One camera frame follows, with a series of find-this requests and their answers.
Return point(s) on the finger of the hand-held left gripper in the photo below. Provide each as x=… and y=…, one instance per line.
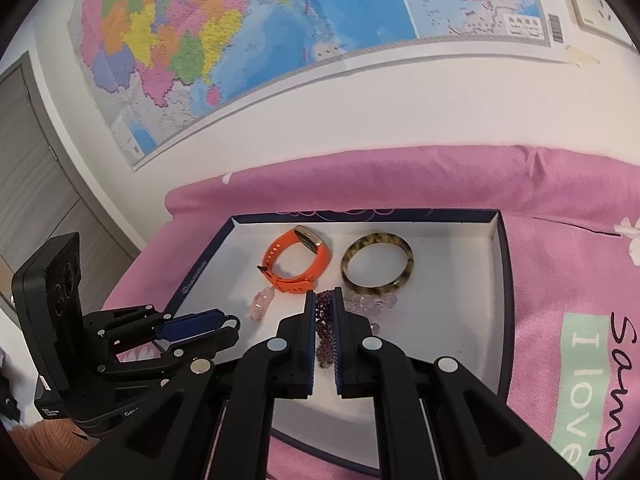
x=195, y=350
x=190, y=324

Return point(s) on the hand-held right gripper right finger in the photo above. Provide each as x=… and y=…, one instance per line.
x=340, y=340

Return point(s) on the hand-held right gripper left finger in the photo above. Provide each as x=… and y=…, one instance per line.
x=309, y=340

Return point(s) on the pink stone pendant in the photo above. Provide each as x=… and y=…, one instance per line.
x=260, y=305

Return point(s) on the orange smartwatch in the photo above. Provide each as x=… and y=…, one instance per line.
x=322, y=260

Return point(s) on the tortoiseshell bangle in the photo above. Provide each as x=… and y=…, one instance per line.
x=375, y=238

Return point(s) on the navy cardboard box tray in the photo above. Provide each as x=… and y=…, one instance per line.
x=450, y=310

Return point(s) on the person's left forearm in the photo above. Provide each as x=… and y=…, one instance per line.
x=45, y=447

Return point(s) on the grey door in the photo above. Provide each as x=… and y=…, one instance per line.
x=30, y=185

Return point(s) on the pink printed blanket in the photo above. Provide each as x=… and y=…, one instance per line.
x=550, y=210

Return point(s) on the colourful wall map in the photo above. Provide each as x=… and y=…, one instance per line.
x=250, y=35

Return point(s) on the white wall socket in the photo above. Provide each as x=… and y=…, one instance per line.
x=600, y=5

